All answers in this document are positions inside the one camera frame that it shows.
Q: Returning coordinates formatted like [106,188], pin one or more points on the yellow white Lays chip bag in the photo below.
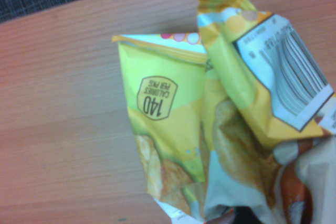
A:
[225,119]

